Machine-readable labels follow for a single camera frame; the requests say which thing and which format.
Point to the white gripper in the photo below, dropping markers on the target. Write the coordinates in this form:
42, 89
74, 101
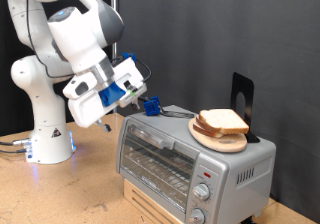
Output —
86, 110

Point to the black spatula with blue cube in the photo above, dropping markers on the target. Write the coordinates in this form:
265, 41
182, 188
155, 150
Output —
152, 106

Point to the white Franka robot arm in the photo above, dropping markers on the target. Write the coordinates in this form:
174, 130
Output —
43, 117

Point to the silver oven knob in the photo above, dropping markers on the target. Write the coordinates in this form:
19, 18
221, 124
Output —
196, 216
201, 191

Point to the silver toaster oven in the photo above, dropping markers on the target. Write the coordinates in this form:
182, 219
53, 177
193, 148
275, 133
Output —
233, 190

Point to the round wooden cutting board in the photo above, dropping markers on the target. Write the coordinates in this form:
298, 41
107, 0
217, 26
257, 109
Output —
223, 144

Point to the black metal bookend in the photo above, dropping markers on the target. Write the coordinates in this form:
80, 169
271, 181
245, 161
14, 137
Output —
250, 94

